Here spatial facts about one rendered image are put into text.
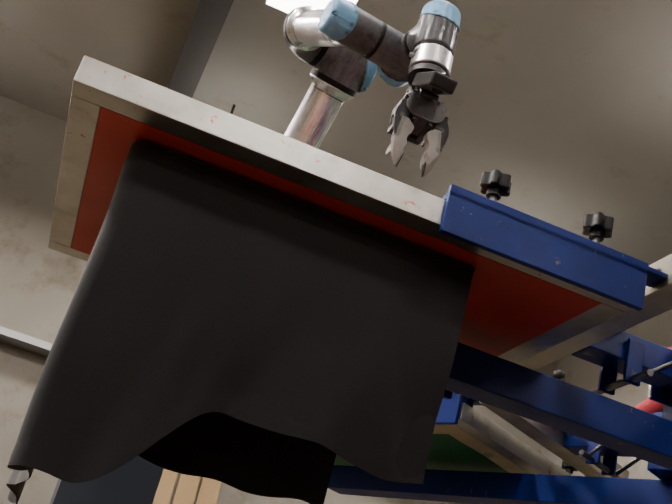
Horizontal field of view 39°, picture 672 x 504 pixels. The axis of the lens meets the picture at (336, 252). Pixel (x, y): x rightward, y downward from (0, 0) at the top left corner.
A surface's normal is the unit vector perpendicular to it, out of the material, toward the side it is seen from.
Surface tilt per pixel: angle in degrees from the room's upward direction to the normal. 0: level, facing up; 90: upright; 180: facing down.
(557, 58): 180
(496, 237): 90
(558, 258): 90
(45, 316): 90
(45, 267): 90
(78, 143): 180
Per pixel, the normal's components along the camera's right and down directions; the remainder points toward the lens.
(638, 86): -0.24, 0.88
